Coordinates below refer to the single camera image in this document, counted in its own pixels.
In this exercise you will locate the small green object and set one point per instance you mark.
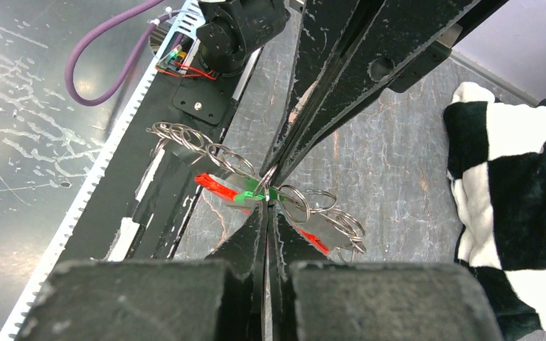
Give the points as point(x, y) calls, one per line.
point(251, 191)

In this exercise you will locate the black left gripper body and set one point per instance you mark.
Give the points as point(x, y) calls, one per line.
point(442, 47)

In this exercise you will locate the metal key holder red handle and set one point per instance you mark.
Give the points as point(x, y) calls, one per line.
point(313, 213)

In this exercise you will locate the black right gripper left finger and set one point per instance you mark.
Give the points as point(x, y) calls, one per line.
point(220, 297)

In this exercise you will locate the black white checkered pillow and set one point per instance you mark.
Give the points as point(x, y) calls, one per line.
point(496, 167)

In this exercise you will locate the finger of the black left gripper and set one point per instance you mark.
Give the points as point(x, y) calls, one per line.
point(322, 24)
point(381, 38)

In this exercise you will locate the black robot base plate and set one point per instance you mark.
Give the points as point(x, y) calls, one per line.
point(148, 206)

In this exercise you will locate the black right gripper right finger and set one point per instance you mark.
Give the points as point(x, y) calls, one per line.
point(316, 299)

